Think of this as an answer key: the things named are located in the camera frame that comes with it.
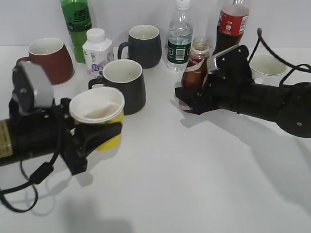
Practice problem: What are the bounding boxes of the black mug front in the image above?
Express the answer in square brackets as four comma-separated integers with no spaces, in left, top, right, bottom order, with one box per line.
[88,59,146,116]

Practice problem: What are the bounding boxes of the black right camera cable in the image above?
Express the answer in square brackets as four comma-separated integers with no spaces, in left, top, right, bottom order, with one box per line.
[247,28,311,87]

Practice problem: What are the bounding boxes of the black left camera cable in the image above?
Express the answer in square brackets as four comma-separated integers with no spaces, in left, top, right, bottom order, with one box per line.
[0,114,61,213]

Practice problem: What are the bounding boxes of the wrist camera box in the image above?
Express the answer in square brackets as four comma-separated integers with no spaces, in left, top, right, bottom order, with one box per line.
[207,44,249,73]
[12,61,54,115]

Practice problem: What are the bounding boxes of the white milk carton bottle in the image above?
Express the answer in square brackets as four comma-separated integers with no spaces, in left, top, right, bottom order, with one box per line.
[82,28,114,79]

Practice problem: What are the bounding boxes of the clear water bottle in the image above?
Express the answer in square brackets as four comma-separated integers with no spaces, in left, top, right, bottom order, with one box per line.
[167,0,193,72]

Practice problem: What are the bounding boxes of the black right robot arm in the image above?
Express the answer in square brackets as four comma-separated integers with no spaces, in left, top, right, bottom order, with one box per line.
[175,74,311,138]

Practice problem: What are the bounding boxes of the green soda bottle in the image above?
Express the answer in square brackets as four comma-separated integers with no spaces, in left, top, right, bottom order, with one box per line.
[60,0,92,63]

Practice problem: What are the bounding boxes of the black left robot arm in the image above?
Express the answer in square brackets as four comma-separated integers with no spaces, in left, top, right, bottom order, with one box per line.
[0,98,122,175]

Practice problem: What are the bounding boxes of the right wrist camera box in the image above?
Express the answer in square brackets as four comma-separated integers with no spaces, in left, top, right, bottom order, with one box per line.
[207,44,249,73]

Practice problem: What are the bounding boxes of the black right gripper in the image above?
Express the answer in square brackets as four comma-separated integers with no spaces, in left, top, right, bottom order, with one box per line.
[175,72,253,115]

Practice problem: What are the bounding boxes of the dark grey mug rear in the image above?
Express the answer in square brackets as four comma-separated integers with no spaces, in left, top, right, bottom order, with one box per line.
[117,25,162,69]

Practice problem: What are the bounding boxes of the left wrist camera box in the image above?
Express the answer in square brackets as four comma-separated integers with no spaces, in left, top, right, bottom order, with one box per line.
[12,61,54,115]

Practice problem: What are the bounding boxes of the cola bottle red label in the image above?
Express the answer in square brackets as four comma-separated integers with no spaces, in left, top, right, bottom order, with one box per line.
[212,0,250,55]

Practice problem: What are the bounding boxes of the white ceramic mug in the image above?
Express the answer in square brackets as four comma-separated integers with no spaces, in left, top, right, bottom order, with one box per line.
[249,54,287,86]

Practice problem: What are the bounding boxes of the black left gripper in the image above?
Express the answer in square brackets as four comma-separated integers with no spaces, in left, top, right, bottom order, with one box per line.
[50,98,122,175]

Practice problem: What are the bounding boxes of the black camera cable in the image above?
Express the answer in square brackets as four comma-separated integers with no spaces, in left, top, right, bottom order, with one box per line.
[247,28,311,87]
[0,114,61,213]

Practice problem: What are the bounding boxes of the dark red ceramic mug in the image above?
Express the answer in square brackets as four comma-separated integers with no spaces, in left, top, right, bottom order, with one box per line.
[16,38,74,85]

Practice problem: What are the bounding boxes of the brown juice bottle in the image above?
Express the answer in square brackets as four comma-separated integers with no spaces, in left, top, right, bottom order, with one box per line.
[178,36,210,114]

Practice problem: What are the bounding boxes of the yellow paper cup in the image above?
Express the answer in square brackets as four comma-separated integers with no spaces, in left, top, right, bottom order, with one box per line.
[69,87,125,152]

